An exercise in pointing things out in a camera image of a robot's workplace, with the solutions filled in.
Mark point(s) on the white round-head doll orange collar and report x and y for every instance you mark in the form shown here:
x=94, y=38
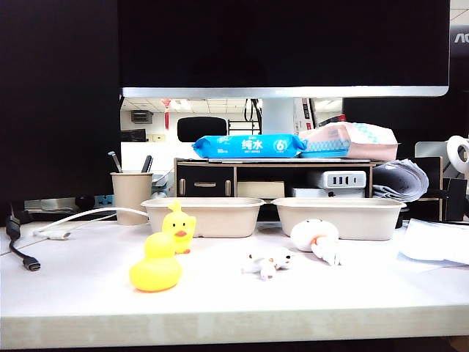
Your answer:
x=308, y=234

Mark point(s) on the round yellow rubber duck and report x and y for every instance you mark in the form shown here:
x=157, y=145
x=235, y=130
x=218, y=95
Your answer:
x=155, y=271

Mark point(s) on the small beige box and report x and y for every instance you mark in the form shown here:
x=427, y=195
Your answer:
x=260, y=190

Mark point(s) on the beige paper pulp box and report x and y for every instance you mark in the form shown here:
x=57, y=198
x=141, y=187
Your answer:
x=220, y=220
x=359, y=220

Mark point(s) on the flat white box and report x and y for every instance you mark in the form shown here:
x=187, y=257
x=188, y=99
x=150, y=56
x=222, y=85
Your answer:
x=311, y=192

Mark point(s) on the black box-shaped device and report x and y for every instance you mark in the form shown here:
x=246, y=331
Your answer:
x=458, y=198

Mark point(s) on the wooden black desk organizer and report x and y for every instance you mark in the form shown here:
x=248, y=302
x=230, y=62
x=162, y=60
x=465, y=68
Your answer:
x=205, y=172

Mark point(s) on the blue wet wipes pack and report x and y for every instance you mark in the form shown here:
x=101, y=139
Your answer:
x=249, y=146

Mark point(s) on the white monitor stand column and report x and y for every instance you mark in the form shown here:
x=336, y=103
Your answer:
x=277, y=117

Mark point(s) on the black pen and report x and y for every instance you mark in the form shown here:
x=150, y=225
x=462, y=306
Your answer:
x=147, y=164

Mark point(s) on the white cardboard carton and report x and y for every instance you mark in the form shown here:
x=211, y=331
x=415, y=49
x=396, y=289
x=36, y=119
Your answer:
x=304, y=117

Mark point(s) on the red hanging knot ornament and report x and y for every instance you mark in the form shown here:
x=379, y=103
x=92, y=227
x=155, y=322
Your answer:
x=167, y=113

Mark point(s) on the beige paper cup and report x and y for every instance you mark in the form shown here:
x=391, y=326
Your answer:
x=132, y=198

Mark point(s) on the white multi-port charger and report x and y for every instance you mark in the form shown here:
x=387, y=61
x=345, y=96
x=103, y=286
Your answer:
x=344, y=179

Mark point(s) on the pencil with silver tip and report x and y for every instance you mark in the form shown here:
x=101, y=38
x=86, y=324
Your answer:
x=116, y=163

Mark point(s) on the silver power strip with socket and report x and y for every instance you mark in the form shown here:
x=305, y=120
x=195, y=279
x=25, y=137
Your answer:
x=104, y=201

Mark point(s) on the large black silver-bezel monitor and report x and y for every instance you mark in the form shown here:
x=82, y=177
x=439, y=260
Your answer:
x=256, y=44

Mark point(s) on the pink tissue pack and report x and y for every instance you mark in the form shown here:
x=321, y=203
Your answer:
x=366, y=143

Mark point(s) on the black round plug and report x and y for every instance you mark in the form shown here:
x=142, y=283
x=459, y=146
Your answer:
x=84, y=201

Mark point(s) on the rolled grey papers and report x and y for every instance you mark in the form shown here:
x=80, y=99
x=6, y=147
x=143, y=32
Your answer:
x=403, y=179

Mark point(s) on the black AOC monitor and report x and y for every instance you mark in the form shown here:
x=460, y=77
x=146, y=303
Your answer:
x=421, y=117

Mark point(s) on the silver metal plate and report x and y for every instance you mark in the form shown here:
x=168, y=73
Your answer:
x=428, y=149

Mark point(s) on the dark monitor with silver base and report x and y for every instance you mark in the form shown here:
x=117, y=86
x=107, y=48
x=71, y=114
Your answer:
x=55, y=91

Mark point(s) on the white paper sheets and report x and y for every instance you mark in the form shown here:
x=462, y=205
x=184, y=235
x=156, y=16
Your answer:
x=432, y=242

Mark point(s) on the white tape roll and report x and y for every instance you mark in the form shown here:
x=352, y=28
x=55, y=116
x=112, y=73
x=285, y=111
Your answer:
x=454, y=146

